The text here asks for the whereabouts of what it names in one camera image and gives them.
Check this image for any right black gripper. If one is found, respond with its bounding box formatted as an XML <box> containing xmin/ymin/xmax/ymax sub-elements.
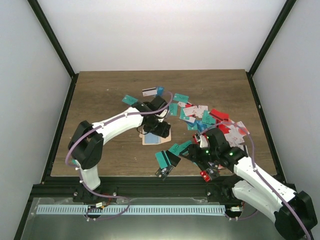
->
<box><xmin>180</xmin><ymin>143</ymin><xmax>219</xmax><ymax>166</ymax></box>

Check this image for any beige leather card holder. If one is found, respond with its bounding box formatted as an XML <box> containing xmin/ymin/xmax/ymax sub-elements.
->
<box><xmin>139</xmin><ymin>132</ymin><xmax>172</xmax><ymax>146</ymax></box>

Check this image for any black card front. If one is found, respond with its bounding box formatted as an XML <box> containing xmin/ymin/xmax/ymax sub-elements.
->
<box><xmin>155</xmin><ymin>165</ymin><xmax>174</xmax><ymax>181</ymax></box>

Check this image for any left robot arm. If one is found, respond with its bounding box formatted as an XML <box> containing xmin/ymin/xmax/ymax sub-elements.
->
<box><xmin>65</xmin><ymin>96</ymin><xmax>172</xmax><ymax>202</ymax></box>

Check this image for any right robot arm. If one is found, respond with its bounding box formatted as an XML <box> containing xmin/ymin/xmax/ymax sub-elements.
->
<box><xmin>179</xmin><ymin>128</ymin><xmax>318</xmax><ymax>240</ymax></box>

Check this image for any teal VIP card centre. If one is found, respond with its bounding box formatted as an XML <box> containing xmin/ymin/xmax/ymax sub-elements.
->
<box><xmin>178</xmin><ymin>140</ymin><xmax>192</xmax><ymax>154</ymax></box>

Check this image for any teal vip card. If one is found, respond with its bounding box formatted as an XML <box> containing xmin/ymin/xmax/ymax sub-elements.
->
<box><xmin>178</xmin><ymin>140</ymin><xmax>192</xmax><ymax>154</ymax></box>
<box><xmin>173</xmin><ymin>93</ymin><xmax>189</xmax><ymax>103</ymax></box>

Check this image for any black striped card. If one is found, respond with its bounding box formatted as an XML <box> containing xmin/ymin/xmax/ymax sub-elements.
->
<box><xmin>165</xmin><ymin>150</ymin><xmax>181</xmax><ymax>167</ymax></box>

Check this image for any teal card upright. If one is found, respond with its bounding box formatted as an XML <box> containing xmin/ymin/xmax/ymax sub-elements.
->
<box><xmin>168</xmin><ymin>103</ymin><xmax>178</xmax><ymax>116</ymax></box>

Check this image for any black card right pile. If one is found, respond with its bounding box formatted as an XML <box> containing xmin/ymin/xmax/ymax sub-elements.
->
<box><xmin>206</xmin><ymin>162</ymin><xmax>220</xmax><ymax>176</ymax></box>

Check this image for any teal VIP card top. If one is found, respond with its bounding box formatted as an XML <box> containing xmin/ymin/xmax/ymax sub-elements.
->
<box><xmin>173</xmin><ymin>93</ymin><xmax>189</xmax><ymax>103</ymax></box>

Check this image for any blue card top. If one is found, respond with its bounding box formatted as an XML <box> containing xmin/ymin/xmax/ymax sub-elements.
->
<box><xmin>155</xmin><ymin>86</ymin><xmax>165</xmax><ymax>97</ymax></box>

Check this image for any white card magnetic stripe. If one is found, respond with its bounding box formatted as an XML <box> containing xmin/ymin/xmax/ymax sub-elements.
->
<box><xmin>142</xmin><ymin>87</ymin><xmax>158</xmax><ymax>97</ymax></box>

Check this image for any teal card far left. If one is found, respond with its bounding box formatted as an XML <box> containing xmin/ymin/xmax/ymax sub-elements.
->
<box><xmin>122</xmin><ymin>95</ymin><xmax>138</xmax><ymax>106</ymax></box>

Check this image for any white red patterned card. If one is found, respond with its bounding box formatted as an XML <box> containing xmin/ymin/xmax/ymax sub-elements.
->
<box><xmin>224</xmin><ymin>121</ymin><xmax>249</xmax><ymax>150</ymax></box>

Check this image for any light blue slotted strip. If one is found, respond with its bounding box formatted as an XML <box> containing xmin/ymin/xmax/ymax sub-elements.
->
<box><xmin>36</xmin><ymin>204</ymin><xmax>226</xmax><ymax>216</ymax></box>

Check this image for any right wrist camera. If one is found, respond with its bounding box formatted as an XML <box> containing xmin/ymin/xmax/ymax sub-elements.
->
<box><xmin>193</xmin><ymin>133</ymin><xmax>210</xmax><ymax>149</ymax></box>

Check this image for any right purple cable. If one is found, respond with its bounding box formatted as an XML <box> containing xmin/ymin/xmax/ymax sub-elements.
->
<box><xmin>199</xmin><ymin>121</ymin><xmax>313</xmax><ymax>240</ymax></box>

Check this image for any purple cable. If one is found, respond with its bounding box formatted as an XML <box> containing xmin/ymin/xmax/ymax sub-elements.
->
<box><xmin>65</xmin><ymin>91</ymin><xmax>174</xmax><ymax>221</ymax></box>
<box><xmin>199</xmin><ymin>121</ymin><xmax>313</xmax><ymax>240</ymax></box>

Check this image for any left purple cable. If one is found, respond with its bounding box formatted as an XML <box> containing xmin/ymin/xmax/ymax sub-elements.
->
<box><xmin>65</xmin><ymin>91</ymin><xmax>174</xmax><ymax>221</ymax></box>

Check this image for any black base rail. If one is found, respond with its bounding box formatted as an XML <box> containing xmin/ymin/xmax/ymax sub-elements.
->
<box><xmin>72</xmin><ymin>176</ymin><xmax>236</xmax><ymax>203</ymax></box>

